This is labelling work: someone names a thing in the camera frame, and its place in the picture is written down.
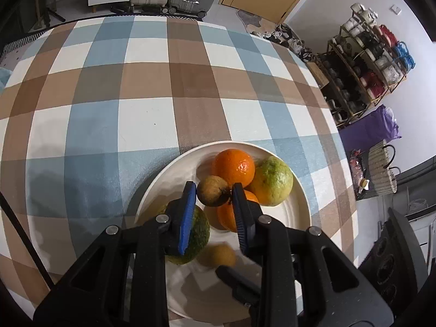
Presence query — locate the wrinkled brown fruit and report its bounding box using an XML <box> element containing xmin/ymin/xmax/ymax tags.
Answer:
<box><xmin>197</xmin><ymin>175</ymin><xmax>231</xmax><ymax>207</ymax></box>

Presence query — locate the black tripod stand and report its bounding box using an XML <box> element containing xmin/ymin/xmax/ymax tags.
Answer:
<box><xmin>32</xmin><ymin>0</ymin><xmax>66</xmax><ymax>29</ymax></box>

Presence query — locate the purple bag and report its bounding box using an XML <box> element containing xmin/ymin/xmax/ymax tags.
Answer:
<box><xmin>340</xmin><ymin>105</ymin><xmax>402</xmax><ymax>150</ymax></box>

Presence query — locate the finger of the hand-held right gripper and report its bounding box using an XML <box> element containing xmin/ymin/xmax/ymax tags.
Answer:
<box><xmin>216</xmin><ymin>265</ymin><xmax>263</xmax><ymax>310</ymax></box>

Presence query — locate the teal checked side-table cloth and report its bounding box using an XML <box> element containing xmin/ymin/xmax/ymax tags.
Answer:
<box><xmin>0</xmin><ymin>66</ymin><xmax>14</xmax><ymax>91</ymax></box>

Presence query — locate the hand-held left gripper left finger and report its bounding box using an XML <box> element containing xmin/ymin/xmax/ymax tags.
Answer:
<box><xmin>32</xmin><ymin>181</ymin><xmax>197</xmax><ymax>327</ymax></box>

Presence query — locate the yellow-green citrus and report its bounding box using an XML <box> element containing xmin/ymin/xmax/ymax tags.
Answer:
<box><xmin>246</xmin><ymin>157</ymin><xmax>294</xmax><ymax>207</ymax></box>

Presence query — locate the pile of shoes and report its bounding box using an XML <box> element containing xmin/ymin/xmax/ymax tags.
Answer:
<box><xmin>252</xmin><ymin>24</ymin><xmax>317</xmax><ymax>62</ymax></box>

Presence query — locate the shoe rack with shoes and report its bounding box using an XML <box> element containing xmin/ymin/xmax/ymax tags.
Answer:
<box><xmin>315</xmin><ymin>3</ymin><xmax>416</xmax><ymax>130</ymax></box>

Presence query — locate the striped floor rug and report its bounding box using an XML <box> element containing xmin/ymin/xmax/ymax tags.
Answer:
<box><xmin>0</xmin><ymin>29</ymin><xmax>48</xmax><ymax>58</ymax></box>

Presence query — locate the large cream plate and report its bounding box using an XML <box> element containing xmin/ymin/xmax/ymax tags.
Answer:
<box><xmin>134</xmin><ymin>141</ymin><xmax>311</xmax><ymax>321</ymax></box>

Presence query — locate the bumpy green citrus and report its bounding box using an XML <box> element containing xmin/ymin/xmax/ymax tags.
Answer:
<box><xmin>160</xmin><ymin>204</ymin><xmax>211</xmax><ymax>265</ymax></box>

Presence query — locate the brown kiwi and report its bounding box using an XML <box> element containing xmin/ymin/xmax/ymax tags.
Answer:
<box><xmin>196</xmin><ymin>243</ymin><xmax>237</xmax><ymax>268</ymax></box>

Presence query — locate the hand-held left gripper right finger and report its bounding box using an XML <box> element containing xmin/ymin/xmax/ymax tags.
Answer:
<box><xmin>232</xmin><ymin>183</ymin><xmax>394</xmax><ymax>327</ymax></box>

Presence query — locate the grey door mat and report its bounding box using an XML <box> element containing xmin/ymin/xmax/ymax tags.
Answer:
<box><xmin>237</xmin><ymin>8</ymin><xmax>263</xmax><ymax>29</ymax></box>

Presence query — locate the woven basket bag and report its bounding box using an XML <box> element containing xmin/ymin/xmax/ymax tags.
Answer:
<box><xmin>368</xmin><ymin>140</ymin><xmax>402</xmax><ymax>195</ymax></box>

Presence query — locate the orange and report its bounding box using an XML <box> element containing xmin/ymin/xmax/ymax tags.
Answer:
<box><xmin>217</xmin><ymin>189</ymin><xmax>261</xmax><ymax>233</ymax></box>
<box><xmin>212</xmin><ymin>149</ymin><xmax>256</xmax><ymax>191</ymax></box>

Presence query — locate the cardboard box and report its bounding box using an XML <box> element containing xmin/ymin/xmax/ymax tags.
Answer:
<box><xmin>305</xmin><ymin>59</ymin><xmax>329</xmax><ymax>87</ymax></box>

